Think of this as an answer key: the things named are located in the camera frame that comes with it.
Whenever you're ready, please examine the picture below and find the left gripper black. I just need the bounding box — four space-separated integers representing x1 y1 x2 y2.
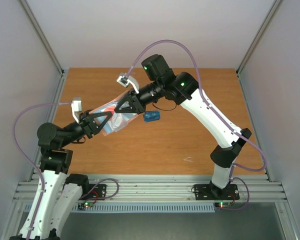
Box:
60 107 113 147

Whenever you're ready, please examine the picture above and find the pink card holder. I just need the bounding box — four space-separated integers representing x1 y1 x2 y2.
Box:
89 91 138 136

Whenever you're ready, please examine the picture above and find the light blue card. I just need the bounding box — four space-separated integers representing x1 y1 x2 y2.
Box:
143 115 161 123

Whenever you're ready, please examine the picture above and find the blue VIP card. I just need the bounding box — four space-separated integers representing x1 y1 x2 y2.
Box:
143 110 161 118

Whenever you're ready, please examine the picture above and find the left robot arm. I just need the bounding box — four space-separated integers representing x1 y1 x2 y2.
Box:
11 111 112 240

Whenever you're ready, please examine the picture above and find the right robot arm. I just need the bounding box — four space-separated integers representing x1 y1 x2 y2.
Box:
114 54 252 200

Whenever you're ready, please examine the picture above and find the left circuit board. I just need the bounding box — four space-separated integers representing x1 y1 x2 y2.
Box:
77 202 94 211

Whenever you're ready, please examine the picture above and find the circuit board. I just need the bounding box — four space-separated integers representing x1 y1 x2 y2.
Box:
214 201 235 209
77 202 94 211

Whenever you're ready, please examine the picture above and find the right circuit board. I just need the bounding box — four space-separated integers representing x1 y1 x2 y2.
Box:
214 201 235 209

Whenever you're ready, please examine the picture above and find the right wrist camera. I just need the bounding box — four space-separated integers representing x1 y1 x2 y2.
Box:
116 72 140 94

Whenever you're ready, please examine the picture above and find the left aluminium corner post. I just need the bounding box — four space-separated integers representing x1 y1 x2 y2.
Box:
18 0 66 77

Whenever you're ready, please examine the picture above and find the aluminium corner post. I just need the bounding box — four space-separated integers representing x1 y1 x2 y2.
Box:
18 0 66 77
236 0 285 76

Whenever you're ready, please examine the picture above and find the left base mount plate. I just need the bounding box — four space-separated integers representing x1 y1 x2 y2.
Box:
79 183 107 201

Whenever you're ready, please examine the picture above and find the base mount plate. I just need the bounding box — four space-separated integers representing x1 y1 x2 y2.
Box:
191 183 240 201
79 183 107 201

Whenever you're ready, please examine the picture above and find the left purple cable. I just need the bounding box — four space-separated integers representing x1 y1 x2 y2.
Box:
12 101 73 240

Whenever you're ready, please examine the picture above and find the purple cable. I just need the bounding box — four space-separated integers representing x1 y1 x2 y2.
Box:
12 101 73 240
126 39 268 172

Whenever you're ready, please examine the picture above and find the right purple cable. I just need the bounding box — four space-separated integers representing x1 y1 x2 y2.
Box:
126 39 268 172

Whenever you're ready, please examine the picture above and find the grey slotted cable duct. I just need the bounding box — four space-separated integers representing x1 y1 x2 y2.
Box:
71 202 215 214

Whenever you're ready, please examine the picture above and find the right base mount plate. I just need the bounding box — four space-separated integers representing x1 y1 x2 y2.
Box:
191 183 240 201

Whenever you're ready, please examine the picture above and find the aluminium rail frame front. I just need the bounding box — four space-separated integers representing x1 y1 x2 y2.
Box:
13 174 288 204

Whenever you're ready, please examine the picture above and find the right aluminium corner post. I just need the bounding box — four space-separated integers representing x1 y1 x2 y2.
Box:
236 0 285 76

